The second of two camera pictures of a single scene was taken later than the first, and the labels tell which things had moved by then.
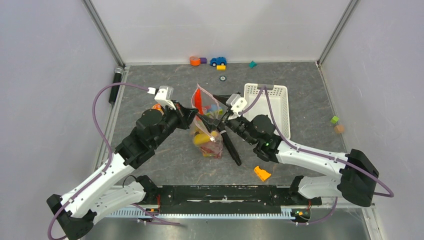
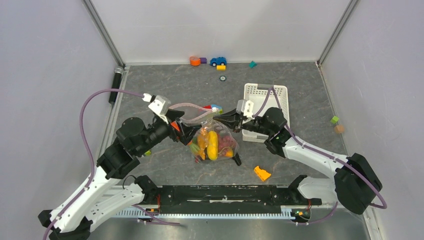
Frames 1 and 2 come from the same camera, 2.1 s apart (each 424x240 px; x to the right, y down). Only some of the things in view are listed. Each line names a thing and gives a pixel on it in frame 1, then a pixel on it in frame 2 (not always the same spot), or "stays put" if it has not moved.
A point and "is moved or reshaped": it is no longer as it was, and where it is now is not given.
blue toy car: x=218 y=61 stays put
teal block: x=252 y=64 stays put
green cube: x=334 y=119 stays put
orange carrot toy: x=198 y=101 is moved or reshaped
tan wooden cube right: x=339 y=128 stays put
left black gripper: x=185 y=115 -> x=186 y=131
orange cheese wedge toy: x=262 y=174 stays put
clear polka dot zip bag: x=211 y=145 is moved or reshaped
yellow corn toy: x=202 y=138 -> x=212 y=145
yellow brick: x=221 y=67 stays put
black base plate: x=231 y=197 stays put
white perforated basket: x=279 y=99 stays put
